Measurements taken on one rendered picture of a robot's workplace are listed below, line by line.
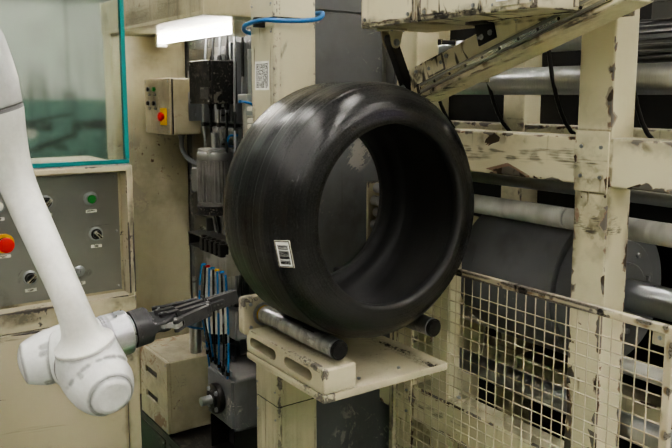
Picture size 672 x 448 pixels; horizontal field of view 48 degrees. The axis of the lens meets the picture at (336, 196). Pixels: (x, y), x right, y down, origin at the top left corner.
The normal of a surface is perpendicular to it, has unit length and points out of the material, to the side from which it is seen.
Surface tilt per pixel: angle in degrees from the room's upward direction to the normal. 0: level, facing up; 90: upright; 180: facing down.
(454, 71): 90
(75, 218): 90
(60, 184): 90
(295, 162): 69
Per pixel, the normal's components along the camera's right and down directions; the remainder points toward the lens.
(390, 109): 0.55, -0.07
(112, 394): 0.59, 0.30
